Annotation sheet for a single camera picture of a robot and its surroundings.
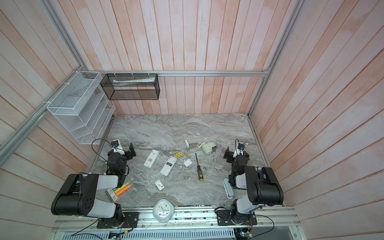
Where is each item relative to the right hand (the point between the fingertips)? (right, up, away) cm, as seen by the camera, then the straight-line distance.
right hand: (236, 148), depth 92 cm
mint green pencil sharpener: (-17, 0, +4) cm, 17 cm away
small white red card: (-47, -20, -8) cm, 52 cm away
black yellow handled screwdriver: (-23, -15, -4) cm, 28 cm away
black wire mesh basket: (-71, +42, +12) cm, 84 cm away
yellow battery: (-37, -6, +5) cm, 38 cm away
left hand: (-69, +1, -1) cm, 69 cm away
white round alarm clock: (-43, -30, -18) cm, 55 cm away
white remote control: (-54, -7, +1) cm, 55 cm away
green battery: (-30, -6, +6) cm, 31 cm away
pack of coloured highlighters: (-71, -24, -12) cm, 76 cm away
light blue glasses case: (-8, -21, -12) cm, 25 cm away
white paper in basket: (-73, +40, -3) cm, 83 cm away
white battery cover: (-31, -10, +1) cm, 32 cm away
